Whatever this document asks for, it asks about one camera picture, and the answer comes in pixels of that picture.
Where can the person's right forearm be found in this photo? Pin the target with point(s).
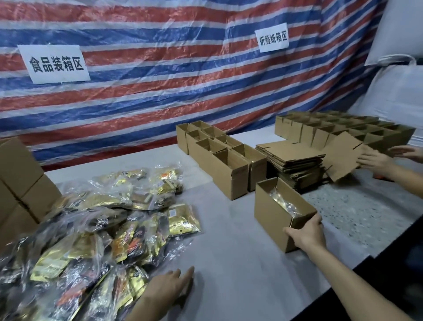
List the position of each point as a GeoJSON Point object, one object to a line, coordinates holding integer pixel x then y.
{"type": "Point", "coordinates": [350, 284]}

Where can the white woven sack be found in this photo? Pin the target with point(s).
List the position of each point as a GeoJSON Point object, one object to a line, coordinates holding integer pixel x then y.
{"type": "Point", "coordinates": [390, 96]}
{"type": "Point", "coordinates": [396, 29]}

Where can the small white paper sign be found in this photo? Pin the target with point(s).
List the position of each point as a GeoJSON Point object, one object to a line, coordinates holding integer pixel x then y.
{"type": "Point", "coordinates": [272, 38]}

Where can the person's left hand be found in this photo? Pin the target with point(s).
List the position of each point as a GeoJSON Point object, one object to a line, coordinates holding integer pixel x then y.
{"type": "Point", "coordinates": [165, 291]}

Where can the person's left fingers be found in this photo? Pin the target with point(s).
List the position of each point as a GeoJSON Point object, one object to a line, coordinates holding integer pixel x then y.
{"type": "Point", "coordinates": [183, 281]}

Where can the white table sheet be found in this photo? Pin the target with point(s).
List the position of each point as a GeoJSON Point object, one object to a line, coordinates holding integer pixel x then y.
{"type": "Point", "coordinates": [238, 258]}

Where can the another person's forearm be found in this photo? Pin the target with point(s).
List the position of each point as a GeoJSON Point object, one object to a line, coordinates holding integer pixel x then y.
{"type": "Point", "coordinates": [405, 180]}

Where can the person's right thumb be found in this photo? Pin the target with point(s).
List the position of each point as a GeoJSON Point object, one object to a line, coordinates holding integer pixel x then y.
{"type": "Point", "coordinates": [291, 233]}

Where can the large white paper sign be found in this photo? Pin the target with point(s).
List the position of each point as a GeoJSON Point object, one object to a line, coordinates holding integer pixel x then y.
{"type": "Point", "coordinates": [54, 63]}

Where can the brown cardboard carton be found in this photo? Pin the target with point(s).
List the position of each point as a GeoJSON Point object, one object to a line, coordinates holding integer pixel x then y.
{"type": "Point", "coordinates": [271, 215]}

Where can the cluster of open cardboard boxes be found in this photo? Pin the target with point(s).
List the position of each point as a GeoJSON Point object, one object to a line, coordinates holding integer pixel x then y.
{"type": "Point", "coordinates": [330, 129]}
{"type": "Point", "coordinates": [228, 168]}

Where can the stack of flat cardboard blanks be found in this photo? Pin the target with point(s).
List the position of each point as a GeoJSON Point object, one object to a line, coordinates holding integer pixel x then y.
{"type": "Point", "coordinates": [290, 162]}

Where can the flattened cardboard sheet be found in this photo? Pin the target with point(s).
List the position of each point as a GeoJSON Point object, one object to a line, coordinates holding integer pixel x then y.
{"type": "Point", "coordinates": [342, 157]}

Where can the person's right hand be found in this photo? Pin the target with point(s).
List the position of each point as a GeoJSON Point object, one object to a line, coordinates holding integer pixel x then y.
{"type": "Point", "coordinates": [309, 236]}

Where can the person's left forearm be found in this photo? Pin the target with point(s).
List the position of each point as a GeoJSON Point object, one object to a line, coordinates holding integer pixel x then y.
{"type": "Point", "coordinates": [140, 312]}

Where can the closed cardboard box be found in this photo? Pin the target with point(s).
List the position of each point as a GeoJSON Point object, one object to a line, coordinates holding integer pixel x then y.
{"type": "Point", "coordinates": [16, 231]}
{"type": "Point", "coordinates": [43, 198]}
{"type": "Point", "coordinates": [7, 205]}
{"type": "Point", "coordinates": [18, 162]}

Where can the gold snack packet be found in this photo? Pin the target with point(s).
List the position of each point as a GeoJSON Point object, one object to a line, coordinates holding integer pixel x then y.
{"type": "Point", "coordinates": [287, 203]}

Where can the pile of gold snack packets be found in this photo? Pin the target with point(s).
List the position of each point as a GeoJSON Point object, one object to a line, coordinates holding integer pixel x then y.
{"type": "Point", "coordinates": [99, 231]}

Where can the red white blue striped tarp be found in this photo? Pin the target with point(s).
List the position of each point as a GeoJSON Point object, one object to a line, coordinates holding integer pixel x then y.
{"type": "Point", "coordinates": [148, 82]}

